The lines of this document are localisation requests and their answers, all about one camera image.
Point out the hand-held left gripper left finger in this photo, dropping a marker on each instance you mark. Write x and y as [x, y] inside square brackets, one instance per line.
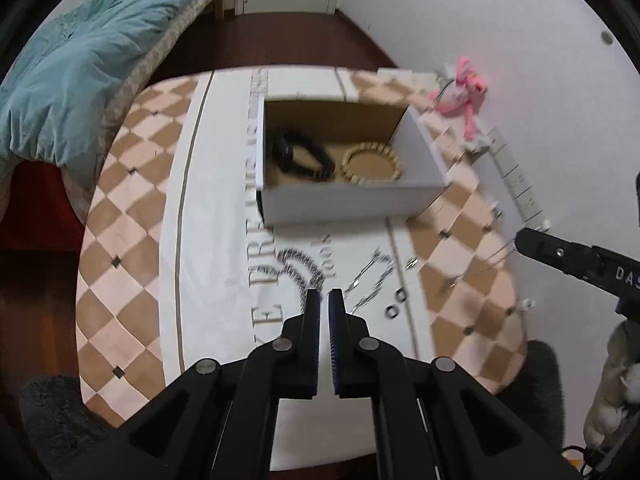
[313, 330]

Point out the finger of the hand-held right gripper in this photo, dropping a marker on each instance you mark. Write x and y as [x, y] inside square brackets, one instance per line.
[555, 252]

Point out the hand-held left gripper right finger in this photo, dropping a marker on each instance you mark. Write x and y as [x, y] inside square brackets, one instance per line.
[336, 340]

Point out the white cardboard box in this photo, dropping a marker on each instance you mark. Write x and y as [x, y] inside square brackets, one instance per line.
[350, 202]

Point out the beige plush toy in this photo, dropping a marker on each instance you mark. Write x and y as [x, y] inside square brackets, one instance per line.
[615, 390]

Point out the checkered printed tablecloth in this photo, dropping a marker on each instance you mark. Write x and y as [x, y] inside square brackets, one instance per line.
[215, 260]

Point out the pink plush toy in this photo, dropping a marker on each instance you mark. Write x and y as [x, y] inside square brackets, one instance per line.
[457, 95]

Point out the white folded bag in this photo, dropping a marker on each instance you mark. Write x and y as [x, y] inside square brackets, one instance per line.
[415, 77]

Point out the red bed sheet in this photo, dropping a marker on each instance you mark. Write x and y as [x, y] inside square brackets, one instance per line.
[35, 200]

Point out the patterned bed mattress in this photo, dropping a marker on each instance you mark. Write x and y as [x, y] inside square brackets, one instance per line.
[150, 55]

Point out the blue duvet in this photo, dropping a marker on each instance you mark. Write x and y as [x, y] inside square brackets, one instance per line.
[75, 75]

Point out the row of white wall sockets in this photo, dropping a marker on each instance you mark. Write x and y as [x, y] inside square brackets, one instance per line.
[520, 185]

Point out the grey wall plug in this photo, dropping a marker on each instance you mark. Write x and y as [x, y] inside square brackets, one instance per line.
[606, 38]

